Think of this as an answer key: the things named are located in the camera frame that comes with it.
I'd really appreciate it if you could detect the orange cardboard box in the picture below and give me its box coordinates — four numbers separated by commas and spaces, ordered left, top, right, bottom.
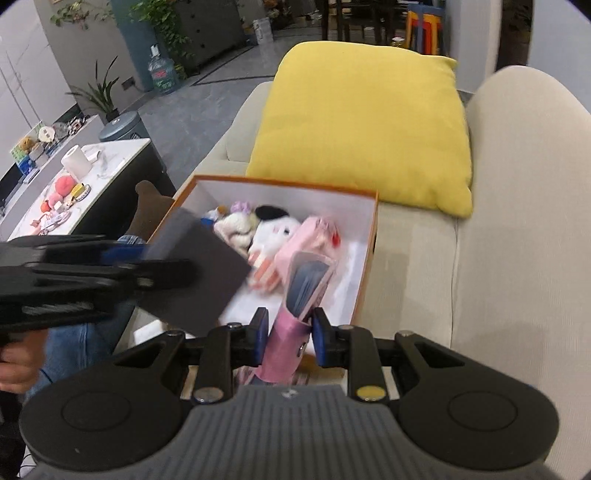
147, 174, 380, 333

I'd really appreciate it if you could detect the yellow pillow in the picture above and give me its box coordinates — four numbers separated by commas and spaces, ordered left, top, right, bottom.
246, 41, 474, 219

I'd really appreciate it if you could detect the stack of colourful stools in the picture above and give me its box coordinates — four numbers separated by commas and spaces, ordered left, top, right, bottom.
405, 10, 448, 57

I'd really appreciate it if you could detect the white coffee table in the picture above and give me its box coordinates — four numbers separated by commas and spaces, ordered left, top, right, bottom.
0, 137, 178, 243

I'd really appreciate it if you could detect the person's left leg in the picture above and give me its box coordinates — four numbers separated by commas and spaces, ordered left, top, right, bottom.
25, 234, 148, 402

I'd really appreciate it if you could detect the potted leafy plant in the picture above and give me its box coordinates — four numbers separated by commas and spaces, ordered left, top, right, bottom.
65, 56, 122, 124

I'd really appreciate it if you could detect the blue water jug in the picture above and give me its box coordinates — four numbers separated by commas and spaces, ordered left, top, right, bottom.
147, 43, 181, 95

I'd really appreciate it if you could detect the person's left hand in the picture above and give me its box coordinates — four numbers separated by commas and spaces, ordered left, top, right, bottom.
0, 330, 46, 394

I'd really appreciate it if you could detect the climbing green plant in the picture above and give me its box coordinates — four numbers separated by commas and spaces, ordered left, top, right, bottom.
129, 0, 197, 79

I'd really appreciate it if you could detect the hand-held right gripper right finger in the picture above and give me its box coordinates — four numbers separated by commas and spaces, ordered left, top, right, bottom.
311, 307, 467, 403

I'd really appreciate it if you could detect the pink wallet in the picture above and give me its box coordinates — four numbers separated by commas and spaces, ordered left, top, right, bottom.
256, 251, 339, 384

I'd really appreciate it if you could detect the dark grey cabinet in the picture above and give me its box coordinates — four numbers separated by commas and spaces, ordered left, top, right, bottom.
178, 0, 246, 75

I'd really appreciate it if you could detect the cream knitted plush toy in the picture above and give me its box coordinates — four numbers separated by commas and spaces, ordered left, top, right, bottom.
213, 213, 260, 259

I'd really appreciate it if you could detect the hanging vine plant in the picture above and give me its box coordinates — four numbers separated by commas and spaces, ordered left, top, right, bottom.
50, 0, 114, 29

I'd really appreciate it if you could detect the colourful snack box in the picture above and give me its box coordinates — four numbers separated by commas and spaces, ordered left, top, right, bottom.
10, 134, 42, 172

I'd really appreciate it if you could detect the toilet paper roll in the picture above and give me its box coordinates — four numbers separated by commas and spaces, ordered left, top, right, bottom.
61, 144, 92, 179

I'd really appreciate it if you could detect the dark grey box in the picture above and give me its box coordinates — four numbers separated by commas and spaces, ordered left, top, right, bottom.
147, 205, 254, 339

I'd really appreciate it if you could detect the dark dining table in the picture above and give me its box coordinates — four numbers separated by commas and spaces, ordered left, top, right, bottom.
321, 0, 402, 43

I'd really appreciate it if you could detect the cluster of small trinkets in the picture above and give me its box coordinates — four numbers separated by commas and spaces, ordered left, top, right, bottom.
28, 196, 75, 234

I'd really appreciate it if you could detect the black eared white plush dog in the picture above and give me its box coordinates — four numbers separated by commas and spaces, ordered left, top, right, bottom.
247, 204, 303, 292

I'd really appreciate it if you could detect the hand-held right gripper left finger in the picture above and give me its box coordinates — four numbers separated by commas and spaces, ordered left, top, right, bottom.
111, 307, 269, 404

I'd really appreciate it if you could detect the beige sofa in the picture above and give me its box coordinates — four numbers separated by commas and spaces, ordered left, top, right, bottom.
120, 65, 591, 480

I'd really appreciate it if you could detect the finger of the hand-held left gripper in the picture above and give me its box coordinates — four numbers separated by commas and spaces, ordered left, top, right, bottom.
28, 258, 195, 296
18, 234, 151, 267

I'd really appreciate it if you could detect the grey round bin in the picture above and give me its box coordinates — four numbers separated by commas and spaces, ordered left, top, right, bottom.
98, 111, 149, 142

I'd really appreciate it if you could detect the white paper bag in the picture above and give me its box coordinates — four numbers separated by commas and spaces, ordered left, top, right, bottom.
252, 17, 274, 46

